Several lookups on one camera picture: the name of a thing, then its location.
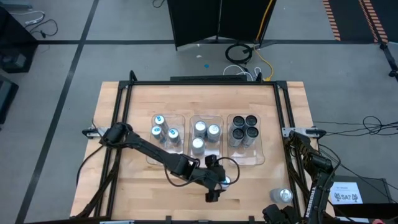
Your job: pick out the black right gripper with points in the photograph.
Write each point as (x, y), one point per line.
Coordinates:
(292, 216)

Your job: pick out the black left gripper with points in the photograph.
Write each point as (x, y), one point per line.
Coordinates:
(211, 177)

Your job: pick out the clear plastic bin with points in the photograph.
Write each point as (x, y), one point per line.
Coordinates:
(174, 155)
(245, 155)
(205, 118)

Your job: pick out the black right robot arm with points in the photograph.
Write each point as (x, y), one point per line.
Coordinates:
(320, 186)

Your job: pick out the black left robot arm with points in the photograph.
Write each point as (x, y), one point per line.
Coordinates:
(155, 152)

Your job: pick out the white SA7 label sign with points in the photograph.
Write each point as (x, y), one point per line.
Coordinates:
(345, 188)

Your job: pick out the long black box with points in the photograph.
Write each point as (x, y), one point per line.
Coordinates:
(208, 77)

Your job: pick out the black folding partition panel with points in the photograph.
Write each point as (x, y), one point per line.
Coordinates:
(199, 21)

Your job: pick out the black stand leg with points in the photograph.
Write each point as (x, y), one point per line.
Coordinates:
(389, 60)

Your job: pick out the black orange striped floor mat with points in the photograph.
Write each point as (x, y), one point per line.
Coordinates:
(351, 18)

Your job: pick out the dark equipment case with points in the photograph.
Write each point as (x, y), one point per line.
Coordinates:
(7, 99)

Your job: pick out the black cabinet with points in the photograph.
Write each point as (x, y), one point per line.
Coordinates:
(15, 46)

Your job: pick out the black aluminium table frame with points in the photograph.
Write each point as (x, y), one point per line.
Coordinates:
(202, 83)

